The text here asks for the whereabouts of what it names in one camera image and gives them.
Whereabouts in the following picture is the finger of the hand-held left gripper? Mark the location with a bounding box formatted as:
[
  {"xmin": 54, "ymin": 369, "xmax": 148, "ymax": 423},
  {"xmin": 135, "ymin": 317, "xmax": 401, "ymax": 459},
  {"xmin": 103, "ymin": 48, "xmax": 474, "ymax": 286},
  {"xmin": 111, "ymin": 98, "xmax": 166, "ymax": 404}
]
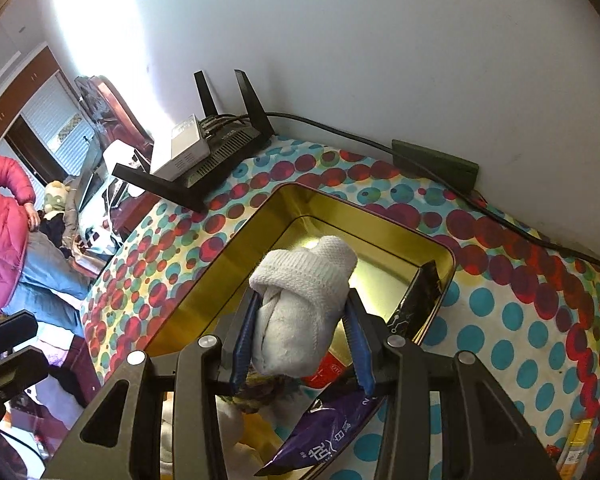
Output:
[
  {"xmin": 0, "ymin": 311, "xmax": 39, "ymax": 357},
  {"xmin": 0, "ymin": 350, "xmax": 50, "ymax": 411}
]

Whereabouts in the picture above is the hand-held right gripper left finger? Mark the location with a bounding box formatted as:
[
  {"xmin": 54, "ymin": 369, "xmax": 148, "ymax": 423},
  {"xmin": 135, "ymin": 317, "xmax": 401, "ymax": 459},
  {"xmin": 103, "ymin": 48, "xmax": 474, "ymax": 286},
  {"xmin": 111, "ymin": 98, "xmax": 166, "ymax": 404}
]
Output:
[{"xmin": 42, "ymin": 290, "xmax": 263, "ymax": 480}]

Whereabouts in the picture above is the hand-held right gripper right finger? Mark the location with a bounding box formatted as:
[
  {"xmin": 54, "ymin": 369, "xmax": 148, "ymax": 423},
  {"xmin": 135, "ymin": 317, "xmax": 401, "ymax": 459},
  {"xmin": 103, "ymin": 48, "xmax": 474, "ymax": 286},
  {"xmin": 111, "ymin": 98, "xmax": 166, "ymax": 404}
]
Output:
[{"xmin": 344, "ymin": 287, "xmax": 563, "ymax": 480}]

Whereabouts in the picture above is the gold tin box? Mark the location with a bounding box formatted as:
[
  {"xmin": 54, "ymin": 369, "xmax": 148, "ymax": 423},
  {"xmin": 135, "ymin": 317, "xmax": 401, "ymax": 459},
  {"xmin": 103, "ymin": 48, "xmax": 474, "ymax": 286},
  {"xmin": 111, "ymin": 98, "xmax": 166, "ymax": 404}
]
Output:
[{"xmin": 141, "ymin": 183, "xmax": 456, "ymax": 480}]

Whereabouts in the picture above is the dark blue snack pouch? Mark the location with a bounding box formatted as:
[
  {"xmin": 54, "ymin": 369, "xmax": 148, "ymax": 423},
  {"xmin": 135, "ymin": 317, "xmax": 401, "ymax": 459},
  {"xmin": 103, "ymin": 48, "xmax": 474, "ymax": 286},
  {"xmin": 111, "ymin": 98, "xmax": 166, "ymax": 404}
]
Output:
[{"xmin": 254, "ymin": 260, "xmax": 448, "ymax": 477}]

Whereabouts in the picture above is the plush toy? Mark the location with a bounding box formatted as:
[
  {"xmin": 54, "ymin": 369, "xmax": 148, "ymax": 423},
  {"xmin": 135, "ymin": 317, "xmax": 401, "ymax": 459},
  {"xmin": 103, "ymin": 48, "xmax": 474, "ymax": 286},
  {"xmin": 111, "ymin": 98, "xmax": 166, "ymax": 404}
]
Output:
[{"xmin": 42, "ymin": 180, "xmax": 71, "ymax": 216}]

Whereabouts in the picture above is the polka dot bed sheet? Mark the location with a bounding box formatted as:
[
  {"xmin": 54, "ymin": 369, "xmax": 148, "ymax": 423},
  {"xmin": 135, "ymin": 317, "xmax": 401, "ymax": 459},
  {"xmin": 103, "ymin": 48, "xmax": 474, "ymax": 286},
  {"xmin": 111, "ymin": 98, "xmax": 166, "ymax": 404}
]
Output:
[{"xmin": 82, "ymin": 135, "xmax": 600, "ymax": 480}]

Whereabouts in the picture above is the black router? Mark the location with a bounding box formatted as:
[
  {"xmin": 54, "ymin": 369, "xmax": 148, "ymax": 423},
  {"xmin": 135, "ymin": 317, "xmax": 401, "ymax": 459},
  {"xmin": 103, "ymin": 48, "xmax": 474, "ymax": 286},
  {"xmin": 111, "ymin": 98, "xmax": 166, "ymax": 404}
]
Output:
[{"xmin": 112, "ymin": 69, "xmax": 276, "ymax": 213}]

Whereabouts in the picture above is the white network box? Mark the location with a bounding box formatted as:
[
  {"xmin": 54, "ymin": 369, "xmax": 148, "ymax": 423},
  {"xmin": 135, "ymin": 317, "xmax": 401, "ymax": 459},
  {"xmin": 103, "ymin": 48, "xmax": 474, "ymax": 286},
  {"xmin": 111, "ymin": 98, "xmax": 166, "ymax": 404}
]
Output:
[{"xmin": 150, "ymin": 114, "xmax": 211, "ymax": 181}]

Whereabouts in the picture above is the dark green power adapter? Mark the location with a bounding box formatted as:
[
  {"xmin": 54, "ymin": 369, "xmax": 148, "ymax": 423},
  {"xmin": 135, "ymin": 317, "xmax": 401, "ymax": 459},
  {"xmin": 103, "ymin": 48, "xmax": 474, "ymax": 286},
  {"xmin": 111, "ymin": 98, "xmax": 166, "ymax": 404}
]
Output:
[{"xmin": 391, "ymin": 139, "xmax": 481, "ymax": 191}]

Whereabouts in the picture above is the white window blind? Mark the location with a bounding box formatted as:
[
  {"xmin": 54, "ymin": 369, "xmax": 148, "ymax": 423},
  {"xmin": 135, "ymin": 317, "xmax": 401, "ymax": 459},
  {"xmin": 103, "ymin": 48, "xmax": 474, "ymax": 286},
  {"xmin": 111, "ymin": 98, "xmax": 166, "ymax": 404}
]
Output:
[{"xmin": 24, "ymin": 77, "xmax": 88, "ymax": 158}]

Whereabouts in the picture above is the wooden headboard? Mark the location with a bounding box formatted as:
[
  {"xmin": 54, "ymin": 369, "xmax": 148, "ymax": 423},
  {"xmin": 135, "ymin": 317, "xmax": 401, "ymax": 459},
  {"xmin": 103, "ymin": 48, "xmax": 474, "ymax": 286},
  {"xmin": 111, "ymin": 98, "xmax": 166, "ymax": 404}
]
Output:
[{"xmin": 75, "ymin": 75, "xmax": 153, "ymax": 161}]

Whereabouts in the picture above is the black power cable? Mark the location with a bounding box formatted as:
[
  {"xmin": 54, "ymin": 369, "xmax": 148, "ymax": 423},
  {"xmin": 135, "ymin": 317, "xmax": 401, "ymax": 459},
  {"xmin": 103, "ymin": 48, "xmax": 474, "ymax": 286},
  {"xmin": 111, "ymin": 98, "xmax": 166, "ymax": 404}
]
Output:
[{"xmin": 270, "ymin": 110, "xmax": 600, "ymax": 276}]

